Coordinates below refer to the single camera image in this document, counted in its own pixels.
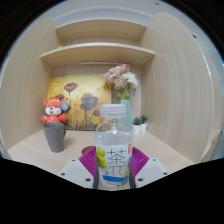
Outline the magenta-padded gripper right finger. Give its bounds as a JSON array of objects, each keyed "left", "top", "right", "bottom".
[{"left": 131, "top": 146, "right": 171, "bottom": 189}]

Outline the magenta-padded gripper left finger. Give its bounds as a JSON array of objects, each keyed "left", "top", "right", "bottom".
[{"left": 58, "top": 146, "right": 100, "bottom": 190}]

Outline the clear plastic drink bottle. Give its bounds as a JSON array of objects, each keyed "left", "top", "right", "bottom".
[{"left": 95, "top": 103, "right": 134, "bottom": 189}]

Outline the grey mug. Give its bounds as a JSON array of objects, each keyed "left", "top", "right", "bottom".
[{"left": 42, "top": 122, "right": 68, "bottom": 154}]

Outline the small potted succulent white pot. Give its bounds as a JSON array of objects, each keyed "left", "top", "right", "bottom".
[
  {"left": 132, "top": 116, "right": 143, "bottom": 136},
  {"left": 139, "top": 114, "right": 150, "bottom": 133}
]

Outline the tall teal vase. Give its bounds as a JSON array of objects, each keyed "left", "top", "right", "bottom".
[{"left": 119, "top": 98, "right": 134, "bottom": 129}]

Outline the red plush toy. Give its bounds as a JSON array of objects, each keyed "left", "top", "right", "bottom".
[{"left": 40, "top": 96, "right": 71, "bottom": 125}]

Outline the yellow poppy painting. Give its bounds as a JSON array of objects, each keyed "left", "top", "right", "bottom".
[{"left": 46, "top": 73, "right": 113, "bottom": 132}]

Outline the pink and white flower bouquet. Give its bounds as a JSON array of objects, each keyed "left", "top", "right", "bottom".
[{"left": 102, "top": 63, "right": 140, "bottom": 100}]

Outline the white light bar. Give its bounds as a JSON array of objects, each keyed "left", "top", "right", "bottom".
[{"left": 78, "top": 60, "right": 130, "bottom": 67}]

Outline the light wooden shelf unit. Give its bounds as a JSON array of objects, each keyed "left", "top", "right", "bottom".
[{"left": 40, "top": 17, "right": 157, "bottom": 68}]

